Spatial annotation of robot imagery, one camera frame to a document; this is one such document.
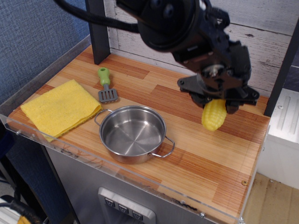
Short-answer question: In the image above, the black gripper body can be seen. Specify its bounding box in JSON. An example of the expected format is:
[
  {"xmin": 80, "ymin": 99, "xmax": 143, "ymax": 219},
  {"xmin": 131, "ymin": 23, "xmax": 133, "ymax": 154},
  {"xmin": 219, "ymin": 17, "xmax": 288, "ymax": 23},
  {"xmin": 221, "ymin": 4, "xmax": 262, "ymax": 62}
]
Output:
[{"xmin": 178, "ymin": 65, "xmax": 260, "ymax": 105}]

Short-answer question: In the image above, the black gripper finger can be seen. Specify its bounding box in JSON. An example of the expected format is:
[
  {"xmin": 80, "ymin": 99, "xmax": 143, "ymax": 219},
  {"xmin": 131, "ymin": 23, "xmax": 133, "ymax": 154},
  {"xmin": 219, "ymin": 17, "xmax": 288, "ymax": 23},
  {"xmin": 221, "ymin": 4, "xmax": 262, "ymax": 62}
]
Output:
[
  {"xmin": 189, "ymin": 92, "xmax": 213, "ymax": 109},
  {"xmin": 225, "ymin": 100, "xmax": 243, "ymax": 114}
]

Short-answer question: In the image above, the yellow plastic corn cob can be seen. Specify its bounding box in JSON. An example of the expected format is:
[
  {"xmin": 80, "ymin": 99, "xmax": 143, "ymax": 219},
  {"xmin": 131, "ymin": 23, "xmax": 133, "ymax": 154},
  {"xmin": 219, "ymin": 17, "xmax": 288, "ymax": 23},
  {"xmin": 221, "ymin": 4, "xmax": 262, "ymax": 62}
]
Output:
[{"xmin": 201, "ymin": 99, "xmax": 227, "ymax": 132}]

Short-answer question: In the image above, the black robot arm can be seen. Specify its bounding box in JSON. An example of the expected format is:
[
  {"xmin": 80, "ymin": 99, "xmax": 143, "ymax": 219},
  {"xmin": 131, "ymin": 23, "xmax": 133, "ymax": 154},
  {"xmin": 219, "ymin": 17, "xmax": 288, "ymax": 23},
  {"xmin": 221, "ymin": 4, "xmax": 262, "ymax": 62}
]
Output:
[{"xmin": 116, "ymin": 0, "xmax": 259, "ymax": 114}]

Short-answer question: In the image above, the white cabinet on right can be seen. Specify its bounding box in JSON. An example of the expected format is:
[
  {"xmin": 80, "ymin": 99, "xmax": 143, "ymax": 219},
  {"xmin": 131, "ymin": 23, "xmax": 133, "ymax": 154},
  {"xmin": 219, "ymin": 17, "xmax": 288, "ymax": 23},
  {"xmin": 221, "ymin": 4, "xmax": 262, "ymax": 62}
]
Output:
[{"xmin": 257, "ymin": 89, "xmax": 299, "ymax": 189}]

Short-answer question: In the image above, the small stainless steel pot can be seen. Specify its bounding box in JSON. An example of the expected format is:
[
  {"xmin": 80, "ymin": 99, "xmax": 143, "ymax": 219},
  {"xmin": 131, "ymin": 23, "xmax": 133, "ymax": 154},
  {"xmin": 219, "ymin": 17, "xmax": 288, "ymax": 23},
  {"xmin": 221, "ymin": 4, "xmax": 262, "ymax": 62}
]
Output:
[{"xmin": 94, "ymin": 105, "xmax": 175, "ymax": 164}]

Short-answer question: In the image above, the clear acrylic table guard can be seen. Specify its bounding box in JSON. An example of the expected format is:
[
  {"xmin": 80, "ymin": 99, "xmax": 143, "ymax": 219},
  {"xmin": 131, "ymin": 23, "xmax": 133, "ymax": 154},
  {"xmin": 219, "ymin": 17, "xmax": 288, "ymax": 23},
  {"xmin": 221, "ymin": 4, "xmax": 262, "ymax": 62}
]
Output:
[{"xmin": 0, "ymin": 106, "xmax": 270, "ymax": 224}]

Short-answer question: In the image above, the yellow folded cloth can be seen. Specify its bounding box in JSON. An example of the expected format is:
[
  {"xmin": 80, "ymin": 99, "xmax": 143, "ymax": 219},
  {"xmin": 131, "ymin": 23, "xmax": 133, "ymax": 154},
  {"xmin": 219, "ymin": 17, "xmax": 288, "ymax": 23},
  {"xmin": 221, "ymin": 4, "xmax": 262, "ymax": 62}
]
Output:
[{"xmin": 21, "ymin": 80, "xmax": 103, "ymax": 142}]

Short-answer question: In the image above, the silver button control panel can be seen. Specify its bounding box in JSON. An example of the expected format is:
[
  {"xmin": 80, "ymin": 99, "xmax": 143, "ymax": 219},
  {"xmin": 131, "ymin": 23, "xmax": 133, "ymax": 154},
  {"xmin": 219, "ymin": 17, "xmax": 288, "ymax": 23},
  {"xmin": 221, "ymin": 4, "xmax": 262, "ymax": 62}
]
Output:
[{"xmin": 98, "ymin": 187, "xmax": 156, "ymax": 224}]

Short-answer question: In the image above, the black right vertical post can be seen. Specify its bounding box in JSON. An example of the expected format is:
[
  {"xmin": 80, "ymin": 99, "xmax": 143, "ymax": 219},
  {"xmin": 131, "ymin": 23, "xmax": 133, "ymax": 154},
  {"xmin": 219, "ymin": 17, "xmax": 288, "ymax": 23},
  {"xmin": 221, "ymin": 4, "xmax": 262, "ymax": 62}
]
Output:
[{"xmin": 263, "ymin": 0, "xmax": 299, "ymax": 117}]

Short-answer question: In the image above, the black vertical post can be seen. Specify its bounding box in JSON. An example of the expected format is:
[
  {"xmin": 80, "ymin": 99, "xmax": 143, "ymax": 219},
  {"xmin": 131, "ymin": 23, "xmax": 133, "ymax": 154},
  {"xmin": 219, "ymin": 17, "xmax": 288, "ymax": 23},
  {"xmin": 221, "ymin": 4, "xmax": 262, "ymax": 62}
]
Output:
[
  {"xmin": 85, "ymin": 0, "xmax": 110, "ymax": 65},
  {"xmin": 263, "ymin": 0, "xmax": 299, "ymax": 117}
]

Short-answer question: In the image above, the green handled grey toy spatula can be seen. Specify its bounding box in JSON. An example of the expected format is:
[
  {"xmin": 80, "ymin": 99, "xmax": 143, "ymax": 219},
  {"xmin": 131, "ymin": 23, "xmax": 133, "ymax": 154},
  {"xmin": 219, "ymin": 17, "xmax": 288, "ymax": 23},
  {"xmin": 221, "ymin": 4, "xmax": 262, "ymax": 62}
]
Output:
[{"xmin": 98, "ymin": 67, "xmax": 118, "ymax": 103}]

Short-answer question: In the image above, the black braided cable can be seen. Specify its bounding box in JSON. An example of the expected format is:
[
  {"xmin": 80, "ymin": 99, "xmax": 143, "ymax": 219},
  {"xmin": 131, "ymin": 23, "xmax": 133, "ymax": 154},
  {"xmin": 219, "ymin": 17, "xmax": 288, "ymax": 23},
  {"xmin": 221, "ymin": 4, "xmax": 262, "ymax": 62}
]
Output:
[{"xmin": 0, "ymin": 0, "xmax": 141, "ymax": 224}]

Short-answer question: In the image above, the black left vertical post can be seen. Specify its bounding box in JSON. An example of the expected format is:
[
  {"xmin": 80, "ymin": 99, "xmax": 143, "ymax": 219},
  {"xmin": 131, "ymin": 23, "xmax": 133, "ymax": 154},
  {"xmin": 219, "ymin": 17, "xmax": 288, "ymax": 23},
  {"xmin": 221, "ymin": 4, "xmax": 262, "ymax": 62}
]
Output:
[{"xmin": 85, "ymin": 0, "xmax": 110, "ymax": 65}]

